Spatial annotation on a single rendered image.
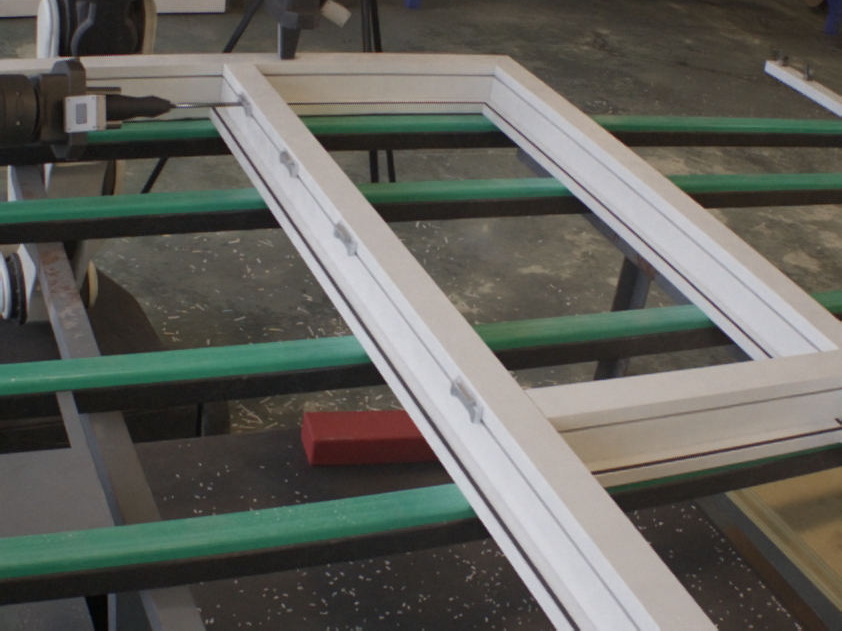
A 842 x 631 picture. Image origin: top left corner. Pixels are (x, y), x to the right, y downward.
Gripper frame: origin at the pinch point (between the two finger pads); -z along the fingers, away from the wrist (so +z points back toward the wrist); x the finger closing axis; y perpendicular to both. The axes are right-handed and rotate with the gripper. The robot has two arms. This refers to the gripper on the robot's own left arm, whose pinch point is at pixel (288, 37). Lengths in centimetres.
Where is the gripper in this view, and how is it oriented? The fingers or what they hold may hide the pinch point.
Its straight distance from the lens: 175.3
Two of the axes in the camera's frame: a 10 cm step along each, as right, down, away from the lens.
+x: 3.8, 4.9, -7.8
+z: 1.5, -8.7, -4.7
